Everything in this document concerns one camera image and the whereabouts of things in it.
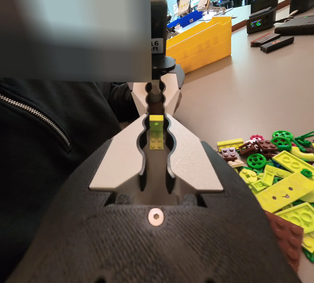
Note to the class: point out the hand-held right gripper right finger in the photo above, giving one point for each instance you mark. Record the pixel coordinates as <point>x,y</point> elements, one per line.
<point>196,165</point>

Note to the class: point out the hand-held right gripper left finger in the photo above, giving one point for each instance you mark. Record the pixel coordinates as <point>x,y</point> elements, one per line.
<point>115,165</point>

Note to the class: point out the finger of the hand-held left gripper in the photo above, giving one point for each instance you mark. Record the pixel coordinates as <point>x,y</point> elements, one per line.
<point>173,86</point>
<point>138,94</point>

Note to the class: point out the small lime brown brick block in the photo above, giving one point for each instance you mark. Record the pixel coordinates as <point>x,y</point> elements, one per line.
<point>156,121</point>

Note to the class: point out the person's left hand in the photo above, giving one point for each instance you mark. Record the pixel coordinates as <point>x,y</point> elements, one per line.
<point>156,109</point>

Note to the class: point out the blue plastic bin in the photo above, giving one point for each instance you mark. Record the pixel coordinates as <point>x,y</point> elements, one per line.
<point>186,19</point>

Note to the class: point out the yellow box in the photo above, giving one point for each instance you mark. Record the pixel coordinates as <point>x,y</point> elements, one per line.
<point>201,42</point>

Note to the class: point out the pile of loose toy bricks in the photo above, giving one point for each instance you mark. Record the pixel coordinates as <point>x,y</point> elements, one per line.
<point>282,184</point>

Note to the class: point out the black charger case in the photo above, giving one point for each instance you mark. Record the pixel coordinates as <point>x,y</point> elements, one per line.
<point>262,10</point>

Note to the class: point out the black flat device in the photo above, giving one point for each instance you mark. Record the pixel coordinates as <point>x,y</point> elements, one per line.
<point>296,25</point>

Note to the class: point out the black storage case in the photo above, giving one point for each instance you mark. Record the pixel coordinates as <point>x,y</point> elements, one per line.
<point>301,3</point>

